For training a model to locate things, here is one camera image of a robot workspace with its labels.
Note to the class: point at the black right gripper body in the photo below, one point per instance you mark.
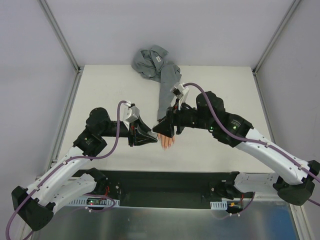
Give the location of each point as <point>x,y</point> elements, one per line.
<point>176,122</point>

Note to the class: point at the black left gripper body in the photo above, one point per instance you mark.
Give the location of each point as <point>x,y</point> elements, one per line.
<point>131,135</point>

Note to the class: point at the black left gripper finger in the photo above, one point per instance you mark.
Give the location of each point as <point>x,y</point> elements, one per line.
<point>141,128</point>
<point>140,140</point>

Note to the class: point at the clear nail polish bottle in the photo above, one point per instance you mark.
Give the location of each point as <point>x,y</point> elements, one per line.
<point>153,134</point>

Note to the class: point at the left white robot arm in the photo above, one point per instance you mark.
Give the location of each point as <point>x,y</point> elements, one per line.
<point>41,200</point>

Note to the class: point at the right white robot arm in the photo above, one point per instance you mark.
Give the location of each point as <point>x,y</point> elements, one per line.
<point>291,179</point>

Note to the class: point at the mannequin hand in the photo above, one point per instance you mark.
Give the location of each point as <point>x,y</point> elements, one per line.
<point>166,142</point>

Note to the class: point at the grey shirt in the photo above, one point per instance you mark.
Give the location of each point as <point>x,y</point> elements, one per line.
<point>153,64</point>

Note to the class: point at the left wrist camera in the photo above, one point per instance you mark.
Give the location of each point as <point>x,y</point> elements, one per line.
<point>131,113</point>

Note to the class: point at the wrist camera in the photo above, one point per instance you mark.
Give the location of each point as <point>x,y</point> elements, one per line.
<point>131,113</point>
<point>180,92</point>

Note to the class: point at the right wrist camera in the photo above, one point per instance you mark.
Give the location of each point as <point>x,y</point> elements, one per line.
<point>180,92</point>

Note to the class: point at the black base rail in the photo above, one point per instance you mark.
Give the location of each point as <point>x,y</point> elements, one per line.
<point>178,190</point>

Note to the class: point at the left white cable duct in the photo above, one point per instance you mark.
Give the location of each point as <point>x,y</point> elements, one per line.
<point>87,201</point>

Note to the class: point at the white cable duct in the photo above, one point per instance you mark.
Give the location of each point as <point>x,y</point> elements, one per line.
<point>225,205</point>
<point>87,201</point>

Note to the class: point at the right white cable duct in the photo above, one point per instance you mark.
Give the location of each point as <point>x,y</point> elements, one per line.
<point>225,205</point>

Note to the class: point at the left aluminium frame post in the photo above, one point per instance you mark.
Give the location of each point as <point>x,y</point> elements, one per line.
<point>59,34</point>

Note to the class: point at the aluminium frame post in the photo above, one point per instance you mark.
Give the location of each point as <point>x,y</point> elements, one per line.
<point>59,34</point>
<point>277,34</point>

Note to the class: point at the right aluminium frame post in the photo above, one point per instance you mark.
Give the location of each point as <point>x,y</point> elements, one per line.
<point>277,34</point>

